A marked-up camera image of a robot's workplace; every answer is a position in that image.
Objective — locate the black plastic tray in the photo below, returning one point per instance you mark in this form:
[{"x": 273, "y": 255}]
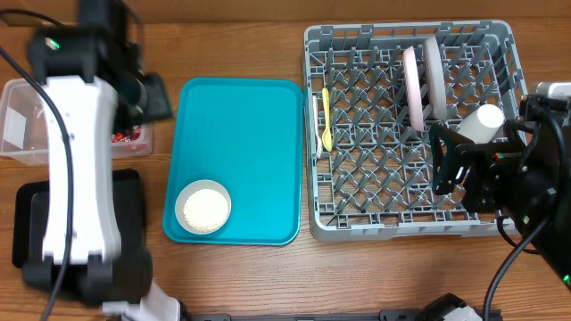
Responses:
[{"x": 30, "y": 216}]

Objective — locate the teal plastic tray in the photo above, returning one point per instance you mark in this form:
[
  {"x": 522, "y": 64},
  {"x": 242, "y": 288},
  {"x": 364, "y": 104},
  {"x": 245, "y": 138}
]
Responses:
[{"x": 247, "y": 135}]

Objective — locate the red snack wrapper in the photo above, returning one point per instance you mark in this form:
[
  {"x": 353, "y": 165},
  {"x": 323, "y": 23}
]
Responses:
[{"x": 127, "y": 135}]

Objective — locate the pink plate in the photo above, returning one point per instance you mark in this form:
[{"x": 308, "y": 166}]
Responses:
[{"x": 413, "y": 89}]

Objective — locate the grey bowl with rice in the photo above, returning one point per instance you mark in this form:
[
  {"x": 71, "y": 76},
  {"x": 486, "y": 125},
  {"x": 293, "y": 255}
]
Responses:
[{"x": 203, "y": 207}]

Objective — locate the yellow plastic spoon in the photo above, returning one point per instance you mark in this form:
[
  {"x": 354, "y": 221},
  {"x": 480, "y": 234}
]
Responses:
[{"x": 327, "y": 139}]

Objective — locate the grey dishwasher rack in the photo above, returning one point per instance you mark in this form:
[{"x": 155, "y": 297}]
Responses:
[{"x": 376, "y": 184}]

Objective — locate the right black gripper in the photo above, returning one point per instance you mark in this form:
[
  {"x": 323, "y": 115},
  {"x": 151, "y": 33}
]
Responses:
[{"x": 489, "y": 161}]

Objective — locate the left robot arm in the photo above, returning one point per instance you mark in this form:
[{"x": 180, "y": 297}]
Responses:
[{"x": 90, "y": 79}]

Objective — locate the white cup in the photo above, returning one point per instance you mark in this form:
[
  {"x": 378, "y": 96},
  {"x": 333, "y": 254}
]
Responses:
[{"x": 482, "y": 124}]

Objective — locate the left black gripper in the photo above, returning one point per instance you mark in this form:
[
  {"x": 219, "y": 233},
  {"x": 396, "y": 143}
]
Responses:
[{"x": 159, "y": 105}]

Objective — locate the clear plastic bin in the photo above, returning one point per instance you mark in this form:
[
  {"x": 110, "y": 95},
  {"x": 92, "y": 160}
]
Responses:
[{"x": 23, "y": 128}]

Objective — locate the grey plate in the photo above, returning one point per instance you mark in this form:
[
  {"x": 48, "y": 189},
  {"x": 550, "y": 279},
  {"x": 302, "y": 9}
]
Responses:
[{"x": 435, "y": 78}]

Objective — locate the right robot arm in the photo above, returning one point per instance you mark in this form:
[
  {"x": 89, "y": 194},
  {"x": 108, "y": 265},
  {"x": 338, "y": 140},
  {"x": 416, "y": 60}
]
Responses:
[{"x": 527, "y": 176}]

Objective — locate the white plastic fork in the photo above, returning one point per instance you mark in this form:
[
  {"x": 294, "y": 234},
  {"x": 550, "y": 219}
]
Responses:
[{"x": 319, "y": 145}]

